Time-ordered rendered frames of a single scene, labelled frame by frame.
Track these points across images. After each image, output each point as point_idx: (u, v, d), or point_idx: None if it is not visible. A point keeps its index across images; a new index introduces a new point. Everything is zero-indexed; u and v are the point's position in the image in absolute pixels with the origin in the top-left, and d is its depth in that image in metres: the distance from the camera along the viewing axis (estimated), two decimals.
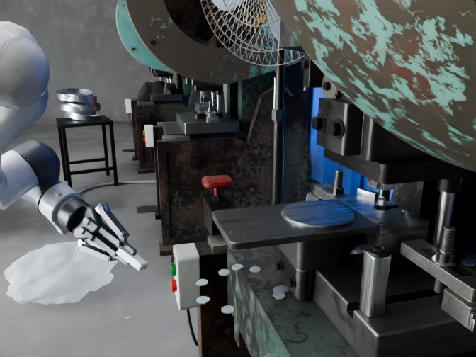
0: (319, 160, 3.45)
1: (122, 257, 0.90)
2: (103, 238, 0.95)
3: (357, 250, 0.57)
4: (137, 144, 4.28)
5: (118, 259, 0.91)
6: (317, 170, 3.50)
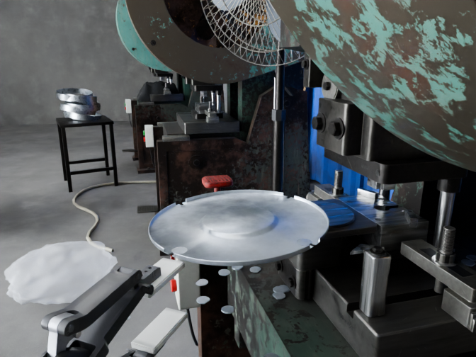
0: (319, 160, 3.45)
1: (165, 341, 0.45)
2: None
3: (357, 250, 0.57)
4: (137, 144, 4.28)
5: (154, 356, 0.44)
6: (317, 170, 3.50)
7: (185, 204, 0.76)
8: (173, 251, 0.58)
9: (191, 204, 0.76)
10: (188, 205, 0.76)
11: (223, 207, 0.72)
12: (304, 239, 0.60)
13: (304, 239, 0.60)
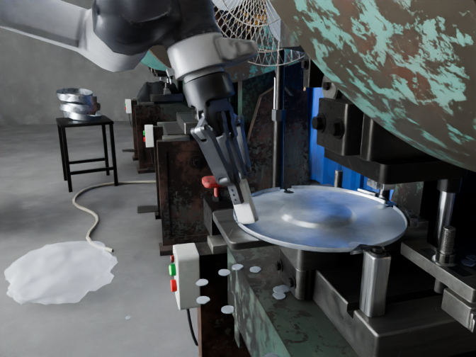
0: (319, 160, 3.45)
1: None
2: (231, 145, 0.65)
3: (357, 250, 0.57)
4: (137, 144, 4.28)
5: None
6: (317, 170, 3.50)
7: None
8: (355, 246, 0.59)
9: None
10: None
11: (284, 209, 0.72)
12: (375, 205, 0.75)
13: (377, 205, 0.75)
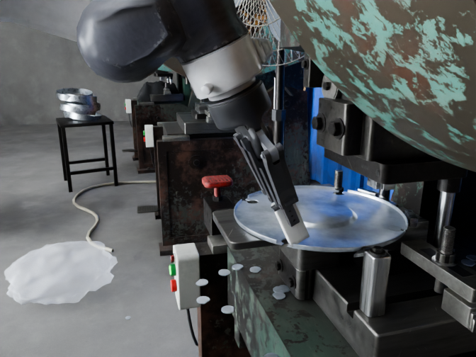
0: (319, 160, 3.45)
1: (276, 217, 0.58)
2: None
3: (360, 253, 0.56)
4: (137, 144, 4.28)
5: (275, 204, 0.59)
6: (317, 170, 3.50)
7: (399, 229, 0.65)
8: None
9: (392, 229, 0.65)
10: (394, 229, 0.65)
11: (344, 219, 0.67)
12: None
13: None
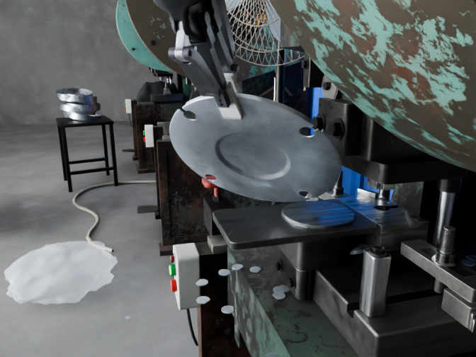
0: None
1: (234, 94, 0.55)
2: (201, 49, 0.50)
3: (357, 250, 0.57)
4: (137, 144, 4.28)
5: (223, 96, 0.54)
6: None
7: None
8: None
9: None
10: None
11: (283, 166, 0.69)
12: None
13: None
